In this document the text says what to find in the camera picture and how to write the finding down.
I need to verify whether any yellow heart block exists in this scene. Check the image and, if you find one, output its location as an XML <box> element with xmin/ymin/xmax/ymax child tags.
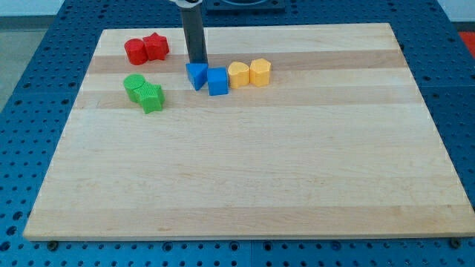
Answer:
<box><xmin>228</xmin><ymin>62</ymin><xmax>250</xmax><ymax>89</ymax></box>

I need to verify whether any silver rod mount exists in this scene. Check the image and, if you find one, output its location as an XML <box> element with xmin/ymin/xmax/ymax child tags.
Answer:
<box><xmin>170</xmin><ymin>0</ymin><xmax>203</xmax><ymax>7</ymax></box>

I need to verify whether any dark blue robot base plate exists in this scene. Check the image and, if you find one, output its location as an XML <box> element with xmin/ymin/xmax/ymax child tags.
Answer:
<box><xmin>204</xmin><ymin>0</ymin><xmax>286</xmax><ymax>12</ymax></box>

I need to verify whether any blue cube block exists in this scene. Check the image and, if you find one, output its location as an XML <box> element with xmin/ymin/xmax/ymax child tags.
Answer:
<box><xmin>207</xmin><ymin>67</ymin><xmax>229</xmax><ymax>96</ymax></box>

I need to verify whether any wooden board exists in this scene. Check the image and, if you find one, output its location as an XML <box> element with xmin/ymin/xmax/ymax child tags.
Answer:
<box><xmin>23</xmin><ymin>23</ymin><xmax>474</xmax><ymax>241</ymax></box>

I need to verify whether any red cylinder block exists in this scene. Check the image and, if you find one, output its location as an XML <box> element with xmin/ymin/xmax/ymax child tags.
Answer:
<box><xmin>124</xmin><ymin>39</ymin><xmax>148</xmax><ymax>65</ymax></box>

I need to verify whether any green cylinder block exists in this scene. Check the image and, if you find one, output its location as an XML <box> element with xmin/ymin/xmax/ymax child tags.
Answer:
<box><xmin>123</xmin><ymin>73</ymin><xmax>145</xmax><ymax>102</ymax></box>

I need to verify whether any red star block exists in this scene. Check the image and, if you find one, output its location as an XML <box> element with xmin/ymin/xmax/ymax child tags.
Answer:
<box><xmin>142</xmin><ymin>33</ymin><xmax>169</xmax><ymax>61</ymax></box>

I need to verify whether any yellow pentagon block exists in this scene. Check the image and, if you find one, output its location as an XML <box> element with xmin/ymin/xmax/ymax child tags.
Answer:
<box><xmin>249</xmin><ymin>58</ymin><xmax>272</xmax><ymax>87</ymax></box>

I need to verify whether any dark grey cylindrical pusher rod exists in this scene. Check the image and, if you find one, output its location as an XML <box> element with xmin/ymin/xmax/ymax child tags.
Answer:
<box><xmin>180</xmin><ymin>4</ymin><xmax>208</xmax><ymax>63</ymax></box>

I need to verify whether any blue triangle block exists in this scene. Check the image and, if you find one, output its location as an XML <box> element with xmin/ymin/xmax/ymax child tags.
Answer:
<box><xmin>186</xmin><ymin>63</ymin><xmax>208</xmax><ymax>90</ymax></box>

